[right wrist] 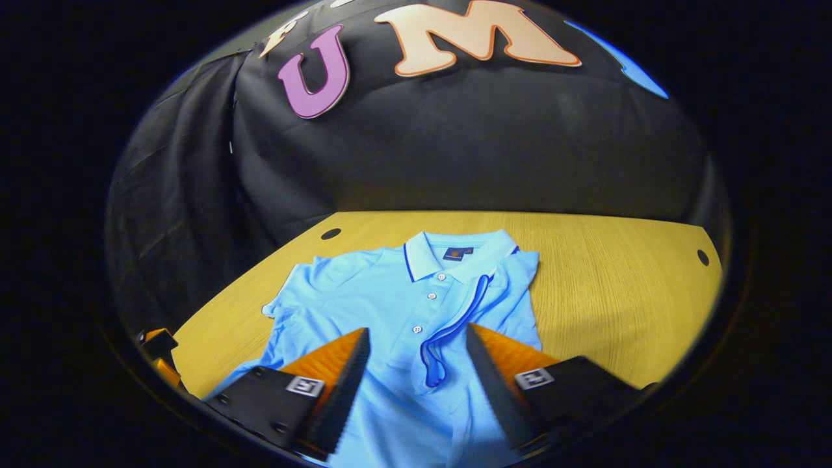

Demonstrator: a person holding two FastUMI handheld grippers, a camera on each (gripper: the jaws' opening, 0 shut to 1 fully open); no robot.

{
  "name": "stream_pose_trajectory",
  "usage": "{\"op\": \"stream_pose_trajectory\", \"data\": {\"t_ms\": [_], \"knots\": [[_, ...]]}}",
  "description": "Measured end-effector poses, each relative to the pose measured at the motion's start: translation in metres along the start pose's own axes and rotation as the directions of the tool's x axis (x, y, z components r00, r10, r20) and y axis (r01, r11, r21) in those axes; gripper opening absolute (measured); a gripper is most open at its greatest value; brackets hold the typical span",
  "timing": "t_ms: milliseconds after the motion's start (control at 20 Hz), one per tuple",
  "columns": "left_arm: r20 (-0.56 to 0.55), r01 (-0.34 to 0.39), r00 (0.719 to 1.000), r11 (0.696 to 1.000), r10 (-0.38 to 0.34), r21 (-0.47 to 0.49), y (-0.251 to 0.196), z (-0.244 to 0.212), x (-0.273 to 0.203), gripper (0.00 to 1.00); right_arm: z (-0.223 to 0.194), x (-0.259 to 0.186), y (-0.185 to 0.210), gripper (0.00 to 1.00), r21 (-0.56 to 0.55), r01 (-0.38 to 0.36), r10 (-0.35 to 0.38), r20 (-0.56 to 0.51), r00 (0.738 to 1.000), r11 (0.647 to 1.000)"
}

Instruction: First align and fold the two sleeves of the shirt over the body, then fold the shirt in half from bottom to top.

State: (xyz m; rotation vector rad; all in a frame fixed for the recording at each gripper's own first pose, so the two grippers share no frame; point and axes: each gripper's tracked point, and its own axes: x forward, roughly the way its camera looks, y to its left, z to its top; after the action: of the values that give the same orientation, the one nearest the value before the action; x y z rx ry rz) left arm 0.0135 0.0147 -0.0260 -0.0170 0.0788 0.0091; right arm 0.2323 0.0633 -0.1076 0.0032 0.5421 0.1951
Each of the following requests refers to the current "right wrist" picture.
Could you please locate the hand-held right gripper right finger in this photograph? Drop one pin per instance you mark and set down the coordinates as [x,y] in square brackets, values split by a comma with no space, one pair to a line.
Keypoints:
[494,390]

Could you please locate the black backdrop cloth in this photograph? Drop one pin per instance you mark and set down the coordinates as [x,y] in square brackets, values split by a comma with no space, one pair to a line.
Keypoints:
[455,143]

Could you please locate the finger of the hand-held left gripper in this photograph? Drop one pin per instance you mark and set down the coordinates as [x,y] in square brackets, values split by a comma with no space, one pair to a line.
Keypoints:
[159,338]
[170,376]

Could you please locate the light blue T-shirt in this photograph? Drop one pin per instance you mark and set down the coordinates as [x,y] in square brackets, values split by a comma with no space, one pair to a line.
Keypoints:
[390,292]

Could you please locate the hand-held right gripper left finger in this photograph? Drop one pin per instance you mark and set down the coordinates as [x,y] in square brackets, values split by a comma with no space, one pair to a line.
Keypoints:
[344,396]

